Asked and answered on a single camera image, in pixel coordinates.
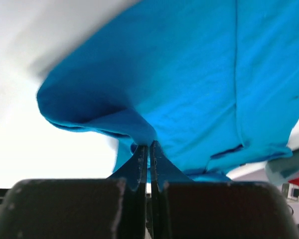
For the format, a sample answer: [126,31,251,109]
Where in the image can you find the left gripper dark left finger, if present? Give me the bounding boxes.
[0,146,148,239]

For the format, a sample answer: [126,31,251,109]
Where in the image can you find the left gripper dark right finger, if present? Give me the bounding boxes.
[149,141,299,239]

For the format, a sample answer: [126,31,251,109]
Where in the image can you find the blue t shirt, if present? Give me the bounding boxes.
[37,0,299,180]

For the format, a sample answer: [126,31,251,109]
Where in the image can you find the teal plastic basket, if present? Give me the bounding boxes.
[265,149,299,186]

